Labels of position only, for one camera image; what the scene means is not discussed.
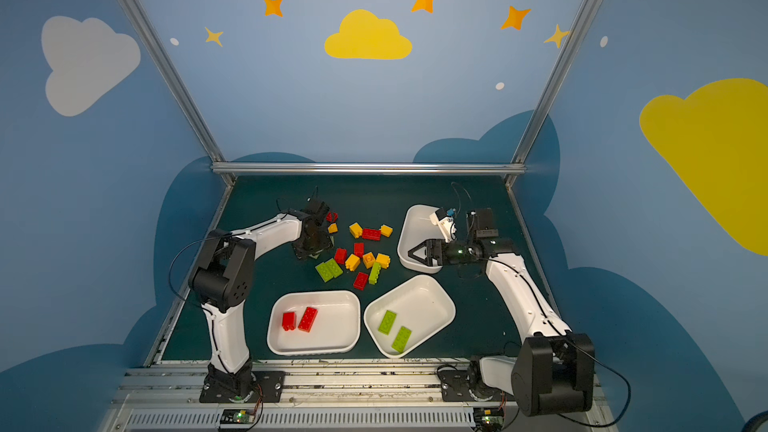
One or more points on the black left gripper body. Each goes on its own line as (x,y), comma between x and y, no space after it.
(312,246)

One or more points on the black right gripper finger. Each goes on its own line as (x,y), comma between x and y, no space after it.
(424,261)
(423,245)

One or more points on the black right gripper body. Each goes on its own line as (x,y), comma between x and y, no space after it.
(435,251)

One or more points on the green lego large brick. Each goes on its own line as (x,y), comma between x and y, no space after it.
(329,270)

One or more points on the green lego brick long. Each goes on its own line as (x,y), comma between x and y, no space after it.
(387,322)

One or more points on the red lego brick long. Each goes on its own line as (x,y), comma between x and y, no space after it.
(307,320)

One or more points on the red lego brick small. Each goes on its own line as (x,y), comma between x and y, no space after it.
(288,322)

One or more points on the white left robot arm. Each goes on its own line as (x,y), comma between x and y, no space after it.
(222,280)

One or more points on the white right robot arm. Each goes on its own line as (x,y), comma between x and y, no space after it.
(553,372)

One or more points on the white tray far right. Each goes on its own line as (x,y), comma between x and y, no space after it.
(417,227)

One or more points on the white tray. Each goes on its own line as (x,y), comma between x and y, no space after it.
(417,227)
(421,304)
(335,330)

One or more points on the red lego brick centre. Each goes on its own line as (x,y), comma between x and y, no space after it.
(340,256)

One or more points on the yellow lego small right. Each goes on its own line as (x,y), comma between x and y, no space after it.
(386,231)

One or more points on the yellow lego brick right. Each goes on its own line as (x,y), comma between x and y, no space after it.
(383,260)

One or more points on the yellow lego brick upper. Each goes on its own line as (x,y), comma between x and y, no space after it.
(356,230)

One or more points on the yellow lego brick centre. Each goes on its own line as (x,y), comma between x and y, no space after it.
(352,263)

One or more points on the red lego small centre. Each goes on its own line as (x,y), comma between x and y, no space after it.
(359,249)

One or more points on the red lego brick upper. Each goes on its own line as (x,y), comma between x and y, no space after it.
(371,234)

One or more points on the white tray middle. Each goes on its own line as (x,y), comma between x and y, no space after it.
(421,304)

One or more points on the yellow lego hollow brick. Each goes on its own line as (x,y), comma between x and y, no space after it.
(369,260)

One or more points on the red lego brick lower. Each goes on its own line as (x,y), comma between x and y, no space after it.
(361,281)

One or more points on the white tray left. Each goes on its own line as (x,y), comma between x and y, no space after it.
(335,330)

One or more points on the right controller board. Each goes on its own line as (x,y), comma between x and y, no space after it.
(488,420)

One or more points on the controller board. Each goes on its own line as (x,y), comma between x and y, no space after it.
(236,418)
(488,420)

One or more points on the left controller board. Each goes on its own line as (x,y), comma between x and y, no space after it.
(236,418)

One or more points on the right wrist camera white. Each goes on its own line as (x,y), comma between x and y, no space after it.
(444,220)

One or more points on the aluminium frame back crossbar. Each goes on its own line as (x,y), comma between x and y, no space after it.
(281,168)

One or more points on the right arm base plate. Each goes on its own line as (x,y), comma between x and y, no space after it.
(465,386)

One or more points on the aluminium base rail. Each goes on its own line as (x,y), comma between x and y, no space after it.
(326,395)

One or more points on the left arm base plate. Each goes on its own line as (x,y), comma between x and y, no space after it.
(267,385)

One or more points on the aluminium frame post left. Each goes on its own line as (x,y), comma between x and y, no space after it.
(150,38)

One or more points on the aluminium frame post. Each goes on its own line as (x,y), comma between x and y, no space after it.
(150,38)
(568,52)

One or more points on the aluminium frame post right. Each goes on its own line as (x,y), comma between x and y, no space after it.
(568,52)

